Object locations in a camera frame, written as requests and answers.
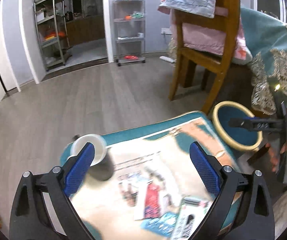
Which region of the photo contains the white green paper box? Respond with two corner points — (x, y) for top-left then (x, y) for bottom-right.
(171, 196), (213, 239)

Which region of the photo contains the blue yellow-rimmed trash bin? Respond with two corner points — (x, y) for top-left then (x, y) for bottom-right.
(212, 101), (263, 152)

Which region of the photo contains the teal orange patterned mat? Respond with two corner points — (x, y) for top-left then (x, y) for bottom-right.
(70, 111), (239, 239)

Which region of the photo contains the teal blister pill pack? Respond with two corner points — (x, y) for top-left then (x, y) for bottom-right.
(141, 212), (178, 238)

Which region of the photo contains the teal lace tablecloth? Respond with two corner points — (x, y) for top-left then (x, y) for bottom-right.
(240, 7), (287, 115)

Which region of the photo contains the pink cushion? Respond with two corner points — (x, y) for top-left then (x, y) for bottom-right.
(169, 0), (253, 63)

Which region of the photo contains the white power strip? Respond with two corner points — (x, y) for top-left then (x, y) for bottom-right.
(159, 56), (176, 63)

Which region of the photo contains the wooden chair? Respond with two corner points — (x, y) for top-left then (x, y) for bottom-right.
(168, 0), (240, 114)

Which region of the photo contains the grey rolling cart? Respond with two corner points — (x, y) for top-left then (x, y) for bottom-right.
(113, 0), (146, 67)

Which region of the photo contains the grey metal shelf rack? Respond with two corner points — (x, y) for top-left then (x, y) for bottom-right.
(33, 0), (71, 71)

